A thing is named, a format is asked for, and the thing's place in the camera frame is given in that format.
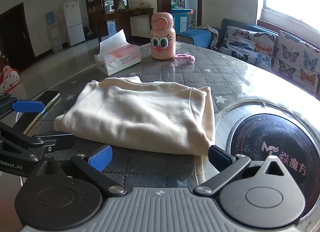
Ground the left butterfly print cushion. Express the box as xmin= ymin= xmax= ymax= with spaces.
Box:
xmin=219 ymin=26 xmax=276 ymax=72

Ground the butterfly print cushion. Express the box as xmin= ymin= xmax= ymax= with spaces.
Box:
xmin=272 ymin=31 xmax=319 ymax=96
xmin=219 ymin=26 xmax=276 ymax=72

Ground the blue white small cabinet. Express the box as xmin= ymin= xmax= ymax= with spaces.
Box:
xmin=171 ymin=8 xmax=193 ymax=34

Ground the right butterfly print cushion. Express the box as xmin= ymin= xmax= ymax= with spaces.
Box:
xmin=272 ymin=31 xmax=319 ymax=96

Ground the dark blue sofa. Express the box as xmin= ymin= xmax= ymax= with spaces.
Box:
xmin=177 ymin=19 xmax=319 ymax=95

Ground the cream sweatshirt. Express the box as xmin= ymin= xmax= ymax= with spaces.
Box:
xmin=53 ymin=76 xmax=217 ymax=157

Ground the dark wooden display cabinet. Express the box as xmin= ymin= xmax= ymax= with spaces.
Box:
xmin=85 ymin=0 xmax=153 ymax=45

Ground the grey blanket on sofa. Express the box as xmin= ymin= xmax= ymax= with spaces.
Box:
xmin=194 ymin=25 xmax=219 ymax=50

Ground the polka dot fabric bag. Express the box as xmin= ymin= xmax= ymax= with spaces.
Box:
xmin=0 ymin=66 xmax=21 ymax=94

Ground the black smartphone gold edge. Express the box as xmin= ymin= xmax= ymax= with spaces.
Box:
xmin=15 ymin=90 xmax=61 ymax=136

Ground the grey quilted star tablecloth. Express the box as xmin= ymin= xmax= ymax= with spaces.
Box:
xmin=29 ymin=44 xmax=319 ymax=194

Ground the water dispenser with blue bottle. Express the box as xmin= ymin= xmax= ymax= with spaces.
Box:
xmin=46 ymin=12 xmax=63 ymax=53

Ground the white refrigerator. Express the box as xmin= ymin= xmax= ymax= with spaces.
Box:
xmin=61 ymin=0 xmax=85 ymax=47

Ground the pink fuzzy bottle strap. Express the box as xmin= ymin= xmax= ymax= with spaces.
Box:
xmin=172 ymin=52 xmax=196 ymax=65

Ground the white pink tissue pack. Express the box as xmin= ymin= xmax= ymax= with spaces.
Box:
xmin=94 ymin=30 xmax=142 ymax=76

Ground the round black induction cooktop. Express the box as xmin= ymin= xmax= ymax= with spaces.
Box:
xmin=216 ymin=100 xmax=319 ymax=220

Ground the pink cartoon face bottle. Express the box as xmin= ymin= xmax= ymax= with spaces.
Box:
xmin=150 ymin=12 xmax=176 ymax=61

